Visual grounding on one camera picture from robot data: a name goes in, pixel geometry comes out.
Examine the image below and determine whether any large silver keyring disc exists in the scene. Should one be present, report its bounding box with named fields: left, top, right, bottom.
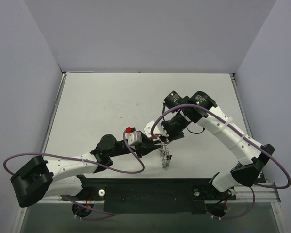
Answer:
left=159, top=142, right=172, bottom=170

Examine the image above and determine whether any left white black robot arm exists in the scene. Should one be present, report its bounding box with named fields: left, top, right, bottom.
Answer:
left=10, top=131, right=160, bottom=207

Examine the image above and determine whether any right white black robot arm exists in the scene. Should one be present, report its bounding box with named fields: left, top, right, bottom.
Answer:
left=162, top=91, right=275, bottom=199

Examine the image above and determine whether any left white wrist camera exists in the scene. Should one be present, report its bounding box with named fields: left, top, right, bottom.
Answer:
left=124, top=127, right=142, bottom=146

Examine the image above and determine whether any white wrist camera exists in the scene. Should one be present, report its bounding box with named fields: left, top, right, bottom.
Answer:
left=124, top=127, right=142, bottom=146
left=144, top=121, right=169, bottom=141

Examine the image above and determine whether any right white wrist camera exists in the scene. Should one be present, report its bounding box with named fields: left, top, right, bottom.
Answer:
left=144, top=121, right=169, bottom=141

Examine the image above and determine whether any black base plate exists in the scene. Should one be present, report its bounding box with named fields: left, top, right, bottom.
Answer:
left=68, top=175, right=225, bottom=214

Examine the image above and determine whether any aluminium front rail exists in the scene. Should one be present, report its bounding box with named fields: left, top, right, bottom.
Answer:
left=19, top=181, right=281, bottom=204

